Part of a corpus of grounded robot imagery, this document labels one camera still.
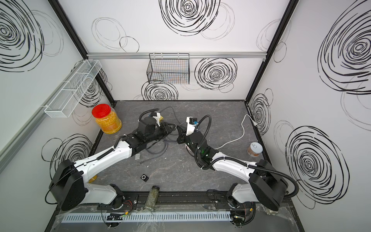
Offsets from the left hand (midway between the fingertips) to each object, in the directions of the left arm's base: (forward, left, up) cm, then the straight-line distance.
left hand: (177, 126), depth 78 cm
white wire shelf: (+7, +58, +11) cm, 59 cm away
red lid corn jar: (+11, +46, -9) cm, 48 cm away
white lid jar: (-4, -48, -16) cm, 50 cm away
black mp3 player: (-21, +18, -21) cm, 35 cm away
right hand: (-2, 0, +1) cm, 2 cm away
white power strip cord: (+21, -58, -23) cm, 65 cm away
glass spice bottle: (-31, +11, -18) cm, 38 cm away
